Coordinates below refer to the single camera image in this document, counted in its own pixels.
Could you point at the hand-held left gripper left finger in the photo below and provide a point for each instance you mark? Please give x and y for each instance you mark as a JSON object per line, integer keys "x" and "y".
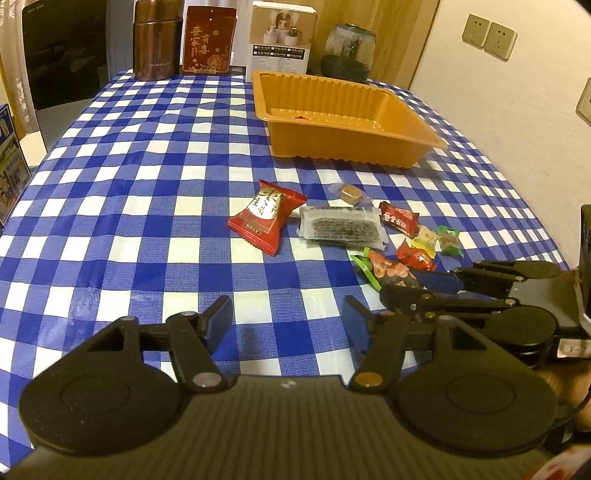
{"x": 221, "y": 318}

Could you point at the orange plastic tray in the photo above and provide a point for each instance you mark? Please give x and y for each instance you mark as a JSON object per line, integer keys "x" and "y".
{"x": 323, "y": 138}

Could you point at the brown metal thermos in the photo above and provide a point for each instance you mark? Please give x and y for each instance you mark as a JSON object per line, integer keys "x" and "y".
{"x": 157, "y": 41}

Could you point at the blue carton box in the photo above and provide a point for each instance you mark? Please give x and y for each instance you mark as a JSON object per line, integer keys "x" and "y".
{"x": 11, "y": 170}

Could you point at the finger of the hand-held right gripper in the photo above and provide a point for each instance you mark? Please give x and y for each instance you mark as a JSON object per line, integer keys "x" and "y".
{"x": 461, "y": 305}
{"x": 436, "y": 282}

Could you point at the beige wall socket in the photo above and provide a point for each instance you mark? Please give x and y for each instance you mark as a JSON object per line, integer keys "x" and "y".
{"x": 501, "y": 40}
{"x": 584, "y": 100}
{"x": 475, "y": 30}

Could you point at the green candy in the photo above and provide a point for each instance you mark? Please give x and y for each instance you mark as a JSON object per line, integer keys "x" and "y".
{"x": 448, "y": 241}

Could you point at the small red snack packet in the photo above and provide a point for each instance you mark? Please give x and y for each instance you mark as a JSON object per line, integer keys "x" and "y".
{"x": 413, "y": 256}

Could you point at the large red snack packet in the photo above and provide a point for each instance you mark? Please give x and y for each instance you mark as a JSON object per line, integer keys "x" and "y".
{"x": 263, "y": 217}

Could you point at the red tin box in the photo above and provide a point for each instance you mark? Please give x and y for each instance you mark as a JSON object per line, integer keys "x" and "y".
{"x": 207, "y": 41}

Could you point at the white cardboard box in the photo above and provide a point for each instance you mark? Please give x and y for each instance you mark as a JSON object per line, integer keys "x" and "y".
{"x": 281, "y": 50}

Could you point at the clear seaweed snack packet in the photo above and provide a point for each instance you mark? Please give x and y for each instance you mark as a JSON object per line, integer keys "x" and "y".
{"x": 341, "y": 226}

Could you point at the yellow white candy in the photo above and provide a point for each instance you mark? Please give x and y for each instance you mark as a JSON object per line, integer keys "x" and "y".
{"x": 425, "y": 237}

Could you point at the dark red candy packet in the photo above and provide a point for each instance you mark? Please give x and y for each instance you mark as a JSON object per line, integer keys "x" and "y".
{"x": 398, "y": 217}

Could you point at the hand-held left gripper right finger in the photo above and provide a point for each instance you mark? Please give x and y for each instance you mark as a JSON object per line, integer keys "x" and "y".
{"x": 358, "y": 323}

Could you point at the black appliance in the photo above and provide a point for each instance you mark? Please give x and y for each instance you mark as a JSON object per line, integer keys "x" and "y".
{"x": 60, "y": 55}

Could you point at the brown candy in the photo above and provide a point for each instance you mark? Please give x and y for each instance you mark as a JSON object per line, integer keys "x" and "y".
{"x": 348, "y": 193}

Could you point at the blue white checked tablecloth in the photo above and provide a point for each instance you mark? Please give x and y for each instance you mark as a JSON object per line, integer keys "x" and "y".
{"x": 138, "y": 184}

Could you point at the green pink dark snack packet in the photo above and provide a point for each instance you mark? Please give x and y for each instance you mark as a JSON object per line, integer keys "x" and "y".
{"x": 385, "y": 267}

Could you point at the glass jar with green base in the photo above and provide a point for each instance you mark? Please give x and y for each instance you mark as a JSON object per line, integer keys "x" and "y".
{"x": 346, "y": 50}

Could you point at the person's right hand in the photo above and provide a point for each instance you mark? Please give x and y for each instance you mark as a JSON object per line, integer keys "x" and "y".
{"x": 572, "y": 383}

